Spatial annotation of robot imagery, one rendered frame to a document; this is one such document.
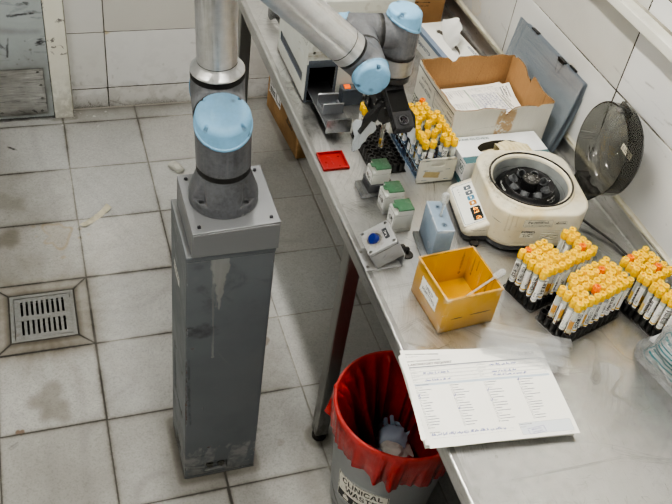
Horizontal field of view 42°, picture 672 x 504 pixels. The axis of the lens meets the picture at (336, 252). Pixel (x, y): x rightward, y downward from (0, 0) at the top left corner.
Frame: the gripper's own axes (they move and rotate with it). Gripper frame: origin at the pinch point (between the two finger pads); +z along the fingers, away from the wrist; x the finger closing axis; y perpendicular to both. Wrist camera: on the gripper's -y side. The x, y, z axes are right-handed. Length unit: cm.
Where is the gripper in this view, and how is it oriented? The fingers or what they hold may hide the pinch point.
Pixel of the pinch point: (383, 150)
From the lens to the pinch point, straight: 202.9
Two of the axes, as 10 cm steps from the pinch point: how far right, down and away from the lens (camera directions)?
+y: -3.2, -6.8, 6.6
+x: -9.4, 1.4, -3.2
